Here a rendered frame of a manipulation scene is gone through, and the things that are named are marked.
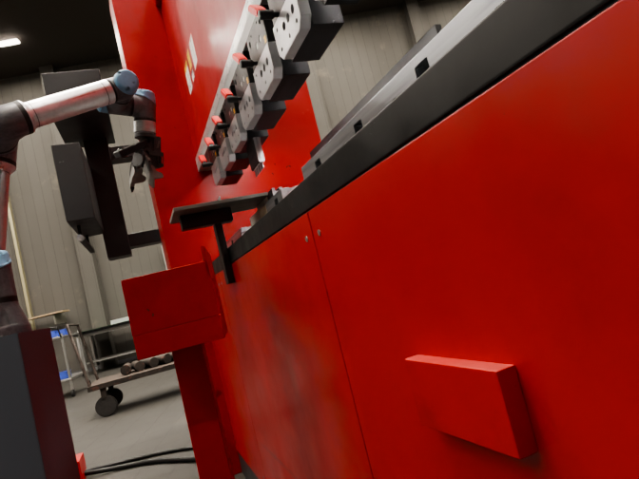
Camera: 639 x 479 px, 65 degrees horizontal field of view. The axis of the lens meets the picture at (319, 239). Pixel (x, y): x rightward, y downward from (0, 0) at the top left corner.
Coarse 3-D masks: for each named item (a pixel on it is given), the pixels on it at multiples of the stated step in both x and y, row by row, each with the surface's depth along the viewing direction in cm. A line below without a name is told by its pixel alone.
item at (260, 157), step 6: (258, 138) 147; (252, 144) 149; (258, 144) 147; (252, 150) 150; (258, 150) 147; (252, 156) 152; (258, 156) 147; (252, 162) 153; (258, 162) 147; (252, 168) 154; (258, 168) 152; (258, 174) 153
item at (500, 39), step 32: (512, 0) 33; (544, 0) 31; (576, 0) 29; (608, 0) 27; (480, 32) 36; (512, 32) 34; (544, 32) 31; (448, 64) 40; (480, 64) 37; (512, 64) 34; (416, 96) 45; (448, 96) 41; (384, 128) 51; (416, 128) 46; (352, 160) 59; (320, 192) 70; (256, 224) 107
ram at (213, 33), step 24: (168, 0) 213; (192, 0) 171; (216, 0) 143; (240, 0) 122; (264, 0) 109; (168, 24) 225; (192, 24) 178; (216, 24) 148; (216, 48) 154; (240, 48) 131; (216, 72) 160; (192, 96) 206; (192, 120) 218; (192, 144) 231
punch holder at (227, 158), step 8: (224, 120) 166; (216, 128) 176; (216, 136) 178; (224, 136) 166; (224, 144) 167; (224, 152) 169; (232, 152) 165; (224, 160) 172; (232, 160) 166; (240, 160) 167; (248, 160) 170; (224, 168) 174; (232, 168) 176; (240, 168) 178
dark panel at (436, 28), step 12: (432, 36) 142; (420, 48) 148; (408, 60) 155; (396, 72) 163; (384, 84) 170; (372, 96) 180; (360, 108) 189; (348, 120) 200; (336, 132) 213; (324, 144) 227; (312, 156) 243
